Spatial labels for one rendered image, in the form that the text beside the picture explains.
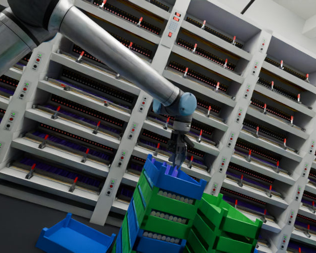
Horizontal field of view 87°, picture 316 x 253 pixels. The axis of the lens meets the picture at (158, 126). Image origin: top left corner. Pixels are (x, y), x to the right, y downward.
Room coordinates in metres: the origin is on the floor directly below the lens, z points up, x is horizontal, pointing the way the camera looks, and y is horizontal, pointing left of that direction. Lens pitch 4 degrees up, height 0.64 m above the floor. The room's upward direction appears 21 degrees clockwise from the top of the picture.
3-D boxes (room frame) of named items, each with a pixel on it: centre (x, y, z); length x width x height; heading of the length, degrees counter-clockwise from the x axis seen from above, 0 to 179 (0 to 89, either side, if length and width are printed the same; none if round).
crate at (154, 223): (0.80, -0.13, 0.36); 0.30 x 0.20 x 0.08; 12
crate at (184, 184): (0.80, -0.13, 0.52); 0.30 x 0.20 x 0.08; 12
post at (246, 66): (1.33, -0.53, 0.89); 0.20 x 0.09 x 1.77; 9
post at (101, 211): (1.23, 0.16, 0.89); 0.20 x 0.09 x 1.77; 9
